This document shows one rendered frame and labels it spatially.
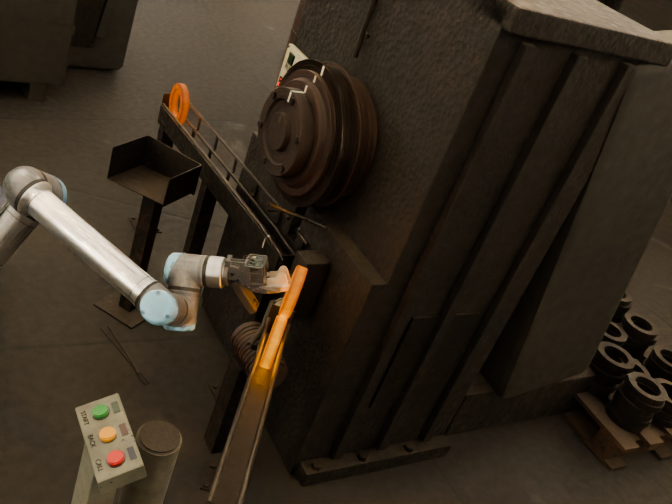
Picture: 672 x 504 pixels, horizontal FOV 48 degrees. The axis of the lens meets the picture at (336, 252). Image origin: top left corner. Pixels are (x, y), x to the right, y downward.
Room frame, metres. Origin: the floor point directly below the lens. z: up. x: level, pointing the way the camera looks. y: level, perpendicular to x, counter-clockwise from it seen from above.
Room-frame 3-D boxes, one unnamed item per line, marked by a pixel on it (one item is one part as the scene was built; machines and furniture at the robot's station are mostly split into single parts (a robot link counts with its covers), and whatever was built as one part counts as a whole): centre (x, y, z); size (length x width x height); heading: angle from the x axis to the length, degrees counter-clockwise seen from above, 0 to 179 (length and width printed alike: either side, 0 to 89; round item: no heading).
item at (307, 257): (2.10, 0.06, 0.68); 0.11 x 0.08 x 0.24; 129
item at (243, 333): (1.94, 0.11, 0.27); 0.22 x 0.13 x 0.53; 39
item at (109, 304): (2.50, 0.75, 0.36); 0.26 x 0.20 x 0.72; 74
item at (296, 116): (2.21, 0.29, 1.11); 0.28 x 0.06 x 0.28; 39
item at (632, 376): (3.37, -1.43, 0.22); 1.20 x 0.81 x 0.44; 37
